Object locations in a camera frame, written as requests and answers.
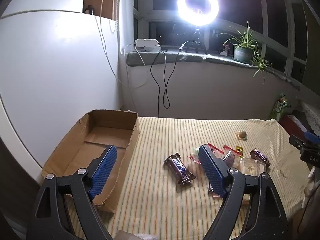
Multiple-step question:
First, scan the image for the striped table cloth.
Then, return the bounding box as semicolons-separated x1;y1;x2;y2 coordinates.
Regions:
60;116;313;240

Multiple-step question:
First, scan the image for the thin white hanging cable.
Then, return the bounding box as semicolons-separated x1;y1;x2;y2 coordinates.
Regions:
95;0;123;83

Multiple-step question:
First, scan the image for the black tripod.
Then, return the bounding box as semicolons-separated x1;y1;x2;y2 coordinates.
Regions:
186;26;208;55

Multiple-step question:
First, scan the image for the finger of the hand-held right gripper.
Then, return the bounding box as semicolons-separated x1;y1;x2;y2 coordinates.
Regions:
304;131;320;143
289;134;308;151

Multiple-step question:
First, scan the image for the white cabinet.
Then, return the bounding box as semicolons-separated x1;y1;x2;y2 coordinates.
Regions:
0;10;120;170

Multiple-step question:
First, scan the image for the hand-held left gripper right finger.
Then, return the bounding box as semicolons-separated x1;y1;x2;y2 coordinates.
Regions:
198;144;290;240

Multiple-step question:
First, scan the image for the red box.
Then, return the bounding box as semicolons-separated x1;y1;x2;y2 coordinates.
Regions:
279;114;310;140

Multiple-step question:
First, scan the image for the white window frame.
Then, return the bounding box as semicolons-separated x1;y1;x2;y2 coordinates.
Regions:
134;0;308;73

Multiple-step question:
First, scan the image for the white power box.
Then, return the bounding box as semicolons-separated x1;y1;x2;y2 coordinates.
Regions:
135;39;161;52

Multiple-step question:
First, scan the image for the small figurine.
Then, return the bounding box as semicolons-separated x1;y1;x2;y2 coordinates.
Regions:
220;44;233;56

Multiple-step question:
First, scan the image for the large brown chocolate bar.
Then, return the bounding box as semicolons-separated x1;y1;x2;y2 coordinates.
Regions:
164;152;196;186

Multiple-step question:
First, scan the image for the dark patterned snack packet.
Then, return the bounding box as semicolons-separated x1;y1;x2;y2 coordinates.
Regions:
207;181;220;200

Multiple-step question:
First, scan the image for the potted spider plant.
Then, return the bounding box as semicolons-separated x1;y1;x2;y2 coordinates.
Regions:
220;21;274;84

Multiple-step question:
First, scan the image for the small brown chocolate bar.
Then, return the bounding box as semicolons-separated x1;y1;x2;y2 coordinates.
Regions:
249;149;271;168

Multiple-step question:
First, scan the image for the white bead cord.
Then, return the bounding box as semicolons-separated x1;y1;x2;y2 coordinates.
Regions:
110;0;119;33

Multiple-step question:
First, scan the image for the white power cable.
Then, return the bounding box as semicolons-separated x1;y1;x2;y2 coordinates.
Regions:
121;42;148;88

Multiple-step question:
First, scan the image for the black cable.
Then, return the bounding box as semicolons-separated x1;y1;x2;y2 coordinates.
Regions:
150;40;199;118

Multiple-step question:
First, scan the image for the clear red-edged snack packet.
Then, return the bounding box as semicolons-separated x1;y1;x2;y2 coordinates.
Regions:
222;145;244;167
187;143;225;165

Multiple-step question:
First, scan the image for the cardboard box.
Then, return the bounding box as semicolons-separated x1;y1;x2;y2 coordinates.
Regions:
41;109;139;214

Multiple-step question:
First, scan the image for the white crumpled cloth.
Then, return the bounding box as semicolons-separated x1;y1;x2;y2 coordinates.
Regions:
303;167;316;207

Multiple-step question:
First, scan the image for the white lace cloth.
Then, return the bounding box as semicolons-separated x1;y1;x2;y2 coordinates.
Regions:
299;101;320;130

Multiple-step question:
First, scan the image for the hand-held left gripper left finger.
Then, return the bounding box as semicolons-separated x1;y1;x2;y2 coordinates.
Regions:
29;144;118;240

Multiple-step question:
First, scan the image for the clear cracker packet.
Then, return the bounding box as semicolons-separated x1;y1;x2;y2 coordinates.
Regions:
234;156;268;180

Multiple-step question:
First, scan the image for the green printed bag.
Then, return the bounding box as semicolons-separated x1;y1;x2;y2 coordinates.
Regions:
271;92;292;120

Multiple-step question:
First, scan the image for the ring light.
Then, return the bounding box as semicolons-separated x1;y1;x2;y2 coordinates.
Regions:
177;0;220;27

